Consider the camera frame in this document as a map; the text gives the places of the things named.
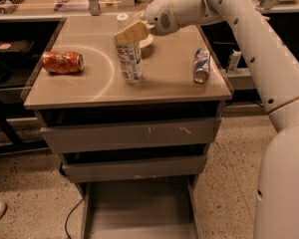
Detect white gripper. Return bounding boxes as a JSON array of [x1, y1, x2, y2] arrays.
[[114, 0, 179, 46]]

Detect blue plastic bottle white cap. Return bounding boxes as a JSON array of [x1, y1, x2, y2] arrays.
[[114, 13, 143, 84]]

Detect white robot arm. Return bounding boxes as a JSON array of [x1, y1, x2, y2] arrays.
[[115, 0, 299, 239]]

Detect white tube bottle black cap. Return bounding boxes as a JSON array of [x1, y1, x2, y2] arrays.
[[226, 50, 241, 74]]

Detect grey top drawer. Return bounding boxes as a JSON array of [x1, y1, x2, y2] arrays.
[[41, 118, 220, 153]]

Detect grey drawer cabinet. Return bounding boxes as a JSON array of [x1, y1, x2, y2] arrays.
[[20, 13, 234, 239]]

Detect grey middle drawer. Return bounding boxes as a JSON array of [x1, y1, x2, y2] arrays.
[[63, 155, 206, 183]]

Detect grey open bottom drawer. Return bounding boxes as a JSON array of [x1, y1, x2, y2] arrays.
[[81, 176, 202, 239]]

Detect white ceramic bowl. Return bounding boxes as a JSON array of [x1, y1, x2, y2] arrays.
[[140, 34, 153, 49]]

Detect blue white soda can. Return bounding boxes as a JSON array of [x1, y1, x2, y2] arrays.
[[193, 48, 210, 84]]

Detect crushed orange soda can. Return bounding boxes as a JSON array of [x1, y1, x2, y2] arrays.
[[42, 51, 84, 75]]

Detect dark flat device on shelf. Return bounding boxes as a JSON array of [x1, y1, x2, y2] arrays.
[[0, 40, 33, 54]]

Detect black floor cable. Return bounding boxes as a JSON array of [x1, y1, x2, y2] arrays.
[[64, 197, 86, 239]]

